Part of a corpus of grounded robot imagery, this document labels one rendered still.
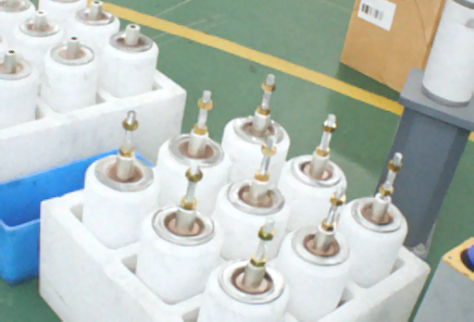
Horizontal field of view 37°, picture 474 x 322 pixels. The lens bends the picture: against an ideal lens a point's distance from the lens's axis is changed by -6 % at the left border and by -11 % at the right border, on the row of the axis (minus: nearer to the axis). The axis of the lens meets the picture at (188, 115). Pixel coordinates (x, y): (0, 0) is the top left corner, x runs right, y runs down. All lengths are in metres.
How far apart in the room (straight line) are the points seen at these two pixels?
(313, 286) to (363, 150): 0.80
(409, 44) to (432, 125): 0.71
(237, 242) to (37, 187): 0.37
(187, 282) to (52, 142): 0.40
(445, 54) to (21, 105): 0.68
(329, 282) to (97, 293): 0.29
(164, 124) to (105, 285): 0.47
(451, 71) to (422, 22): 0.69
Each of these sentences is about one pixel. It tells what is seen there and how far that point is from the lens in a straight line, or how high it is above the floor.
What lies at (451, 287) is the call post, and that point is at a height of 0.29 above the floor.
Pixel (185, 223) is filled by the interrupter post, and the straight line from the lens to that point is 0.87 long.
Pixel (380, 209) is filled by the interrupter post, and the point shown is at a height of 0.27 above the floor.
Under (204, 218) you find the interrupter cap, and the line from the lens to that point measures 0.90.
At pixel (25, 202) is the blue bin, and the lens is 1.19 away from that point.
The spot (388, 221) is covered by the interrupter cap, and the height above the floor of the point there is 0.25.
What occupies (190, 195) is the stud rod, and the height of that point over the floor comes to 0.30.
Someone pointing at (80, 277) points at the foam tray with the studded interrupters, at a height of 0.12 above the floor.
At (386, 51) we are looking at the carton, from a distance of 1.97.
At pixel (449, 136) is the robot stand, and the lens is 1.25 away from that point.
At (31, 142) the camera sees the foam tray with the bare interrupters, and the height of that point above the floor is 0.16.
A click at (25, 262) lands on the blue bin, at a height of 0.04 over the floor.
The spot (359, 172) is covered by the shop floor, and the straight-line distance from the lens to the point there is 1.57.
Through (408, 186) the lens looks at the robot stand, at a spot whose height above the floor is 0.14.
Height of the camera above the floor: 0.79
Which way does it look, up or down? 29 degrees down
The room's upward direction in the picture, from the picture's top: 10 degrees clockwise
